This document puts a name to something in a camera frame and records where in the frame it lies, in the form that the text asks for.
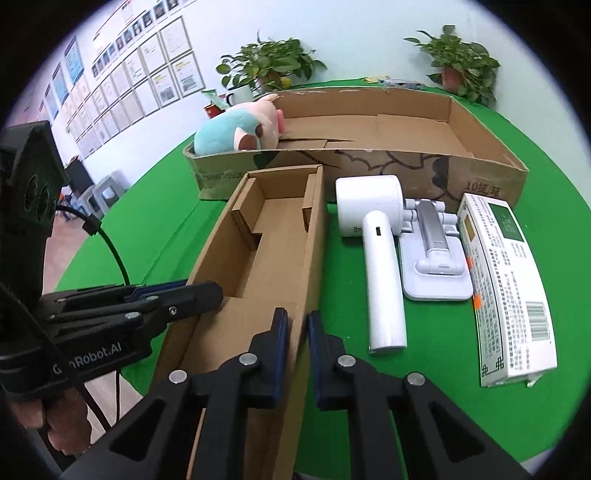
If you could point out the white folding phone stand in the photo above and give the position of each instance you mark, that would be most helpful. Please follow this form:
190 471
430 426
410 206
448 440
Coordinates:
434 281

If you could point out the pink and teal plush toy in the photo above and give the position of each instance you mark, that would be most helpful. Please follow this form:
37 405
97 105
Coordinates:
226 127

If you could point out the person's left hand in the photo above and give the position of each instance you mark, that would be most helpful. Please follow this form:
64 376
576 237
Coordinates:
64 420

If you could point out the grey plastic stool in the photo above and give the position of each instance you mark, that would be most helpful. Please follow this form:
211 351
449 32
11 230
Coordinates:
111 189
90 203

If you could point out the blue patterned packet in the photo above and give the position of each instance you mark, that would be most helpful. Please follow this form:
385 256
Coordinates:
404 84

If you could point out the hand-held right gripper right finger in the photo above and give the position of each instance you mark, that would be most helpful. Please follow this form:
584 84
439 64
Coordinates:
316 355

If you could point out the yellow packet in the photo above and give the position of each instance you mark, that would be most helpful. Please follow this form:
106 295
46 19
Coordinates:
375 79

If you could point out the large cardboard box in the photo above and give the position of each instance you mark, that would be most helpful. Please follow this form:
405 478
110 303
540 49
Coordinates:
392 161

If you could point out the white box with green label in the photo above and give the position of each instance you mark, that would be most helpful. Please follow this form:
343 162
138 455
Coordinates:
508 300

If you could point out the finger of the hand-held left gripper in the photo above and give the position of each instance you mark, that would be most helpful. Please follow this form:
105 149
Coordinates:
152 291
194 297

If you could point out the green tablecloth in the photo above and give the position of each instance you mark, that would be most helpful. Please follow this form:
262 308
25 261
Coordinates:
369 415

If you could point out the wall of framed certificates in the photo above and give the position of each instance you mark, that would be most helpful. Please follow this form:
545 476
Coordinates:
138 69

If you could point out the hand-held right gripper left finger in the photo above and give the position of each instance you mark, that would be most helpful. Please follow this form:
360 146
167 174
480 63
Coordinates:
278 355

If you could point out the small red box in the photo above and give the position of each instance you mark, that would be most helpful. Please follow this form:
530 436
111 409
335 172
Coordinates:
214 110

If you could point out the green plant in terracotta pot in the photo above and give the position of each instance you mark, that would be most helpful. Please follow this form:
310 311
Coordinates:
457 55

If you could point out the white enamel mug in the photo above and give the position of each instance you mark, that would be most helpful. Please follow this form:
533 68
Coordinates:
239 97

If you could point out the potted green plant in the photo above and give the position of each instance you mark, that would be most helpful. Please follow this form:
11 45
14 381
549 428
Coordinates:
268 60

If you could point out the narrow cardboard box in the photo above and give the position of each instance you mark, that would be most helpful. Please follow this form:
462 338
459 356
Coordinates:
277 221

